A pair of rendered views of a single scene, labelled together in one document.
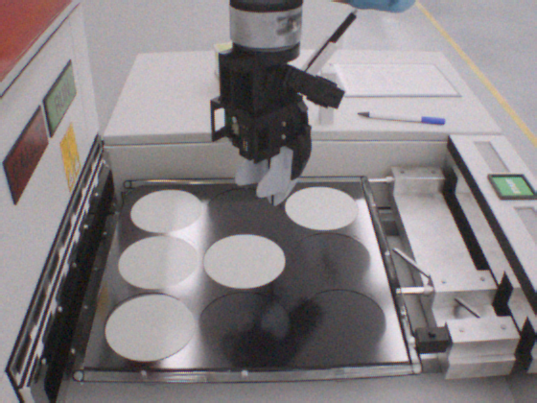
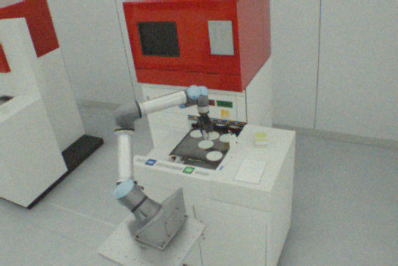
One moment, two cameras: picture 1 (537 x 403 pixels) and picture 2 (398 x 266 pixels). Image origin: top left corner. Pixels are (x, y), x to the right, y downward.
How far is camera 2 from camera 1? 241 cm
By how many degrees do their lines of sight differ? 92
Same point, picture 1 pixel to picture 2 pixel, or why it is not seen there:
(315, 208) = (214, 155)
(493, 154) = (203, 175)
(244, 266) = (204, 143)
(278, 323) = (189, 145)
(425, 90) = (239, 173)
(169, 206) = (227, 138)
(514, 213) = (181, 166)
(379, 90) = (243, 164)
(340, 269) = (195, 153)
